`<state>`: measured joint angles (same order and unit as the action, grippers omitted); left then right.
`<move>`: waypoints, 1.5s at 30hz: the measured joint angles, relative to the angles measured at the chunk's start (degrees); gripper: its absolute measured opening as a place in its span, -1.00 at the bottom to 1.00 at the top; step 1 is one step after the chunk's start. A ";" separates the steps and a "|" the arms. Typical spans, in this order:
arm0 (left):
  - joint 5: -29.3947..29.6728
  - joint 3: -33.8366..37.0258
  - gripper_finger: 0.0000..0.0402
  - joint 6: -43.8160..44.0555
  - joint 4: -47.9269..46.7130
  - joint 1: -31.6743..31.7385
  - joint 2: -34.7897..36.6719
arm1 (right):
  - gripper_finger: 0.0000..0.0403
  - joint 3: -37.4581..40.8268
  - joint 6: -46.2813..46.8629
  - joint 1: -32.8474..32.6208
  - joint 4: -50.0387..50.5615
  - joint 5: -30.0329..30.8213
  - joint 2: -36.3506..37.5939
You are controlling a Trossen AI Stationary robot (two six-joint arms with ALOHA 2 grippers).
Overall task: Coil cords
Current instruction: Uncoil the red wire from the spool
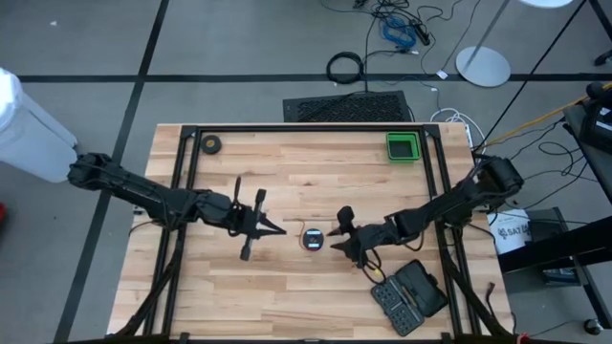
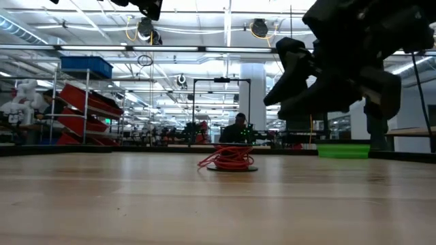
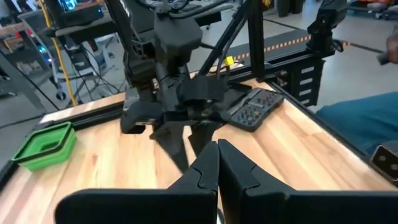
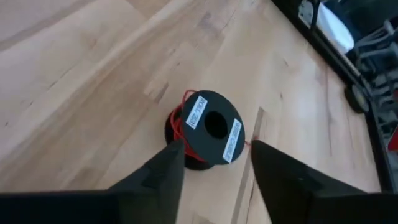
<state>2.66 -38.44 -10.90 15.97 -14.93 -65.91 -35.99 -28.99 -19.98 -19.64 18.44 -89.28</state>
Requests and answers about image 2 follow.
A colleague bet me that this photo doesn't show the black ceiling cable reel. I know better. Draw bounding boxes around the black ceiling cable reel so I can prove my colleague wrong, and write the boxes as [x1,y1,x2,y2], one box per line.
[250,18,269,38]
[137,16,164,46]

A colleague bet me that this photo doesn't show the black monitor cart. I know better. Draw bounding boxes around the black monitor cart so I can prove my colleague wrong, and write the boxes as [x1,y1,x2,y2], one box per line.
[284,114,330,146]

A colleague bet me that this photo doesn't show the person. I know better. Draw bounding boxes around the person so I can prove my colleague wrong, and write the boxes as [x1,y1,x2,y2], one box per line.
[35,88,68,120]
[219,112,252,144]

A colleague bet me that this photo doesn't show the black hanging cable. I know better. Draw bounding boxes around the black hanging cable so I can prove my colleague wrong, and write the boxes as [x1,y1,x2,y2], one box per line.
[411,52,435,137]

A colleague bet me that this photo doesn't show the long ceiling light strip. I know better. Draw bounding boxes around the long ceiling light strip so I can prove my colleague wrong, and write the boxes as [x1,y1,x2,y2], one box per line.
[0,44,279,55]

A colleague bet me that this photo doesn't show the white robot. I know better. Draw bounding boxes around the white robot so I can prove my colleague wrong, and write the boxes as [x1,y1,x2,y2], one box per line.
[0,79,44,125]

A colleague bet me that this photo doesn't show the blue plastic crate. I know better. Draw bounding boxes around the blue plastic crate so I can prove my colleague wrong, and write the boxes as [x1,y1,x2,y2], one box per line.
[60,56,114,80]

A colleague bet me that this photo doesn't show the red plastic bin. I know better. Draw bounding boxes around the red plastic bin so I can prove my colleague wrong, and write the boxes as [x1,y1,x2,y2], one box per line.
[57,108,109,135]
[59,84,124,118]
[56,131,120,146]

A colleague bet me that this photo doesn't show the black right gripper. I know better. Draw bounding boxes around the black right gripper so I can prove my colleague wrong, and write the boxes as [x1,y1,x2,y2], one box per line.
[263,0,415,120]

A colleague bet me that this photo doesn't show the black gantry frame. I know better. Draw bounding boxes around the black gantry frame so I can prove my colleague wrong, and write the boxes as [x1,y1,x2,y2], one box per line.
[191,77,252,147]

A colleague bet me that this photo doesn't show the metal wire shelf rack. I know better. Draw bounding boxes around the metal wire shelf rack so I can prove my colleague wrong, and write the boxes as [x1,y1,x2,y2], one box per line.
[49,67,125,146]

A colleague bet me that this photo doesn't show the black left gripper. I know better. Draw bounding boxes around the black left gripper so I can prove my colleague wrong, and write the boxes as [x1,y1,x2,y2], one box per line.
[110,0,164,21]

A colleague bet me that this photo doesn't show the black robot station green lights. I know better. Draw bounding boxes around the black robot station green lights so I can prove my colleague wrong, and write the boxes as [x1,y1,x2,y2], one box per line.
[245,122,275,146]

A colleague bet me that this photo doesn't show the white round pillar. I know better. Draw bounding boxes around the white round pillar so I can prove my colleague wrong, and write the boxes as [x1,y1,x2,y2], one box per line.
[239,63,267,132]

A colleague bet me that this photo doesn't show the black red robot station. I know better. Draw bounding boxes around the black red robot station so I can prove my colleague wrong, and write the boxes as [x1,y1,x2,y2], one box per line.
[182,119,211,146]

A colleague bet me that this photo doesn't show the red cord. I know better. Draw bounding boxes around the red cord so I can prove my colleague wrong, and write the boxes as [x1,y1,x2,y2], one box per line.
[197,145,255,171]

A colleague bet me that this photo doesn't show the green plastic bin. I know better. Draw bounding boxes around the green plastic bin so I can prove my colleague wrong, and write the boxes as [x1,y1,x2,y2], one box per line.
[315,143,371,159]

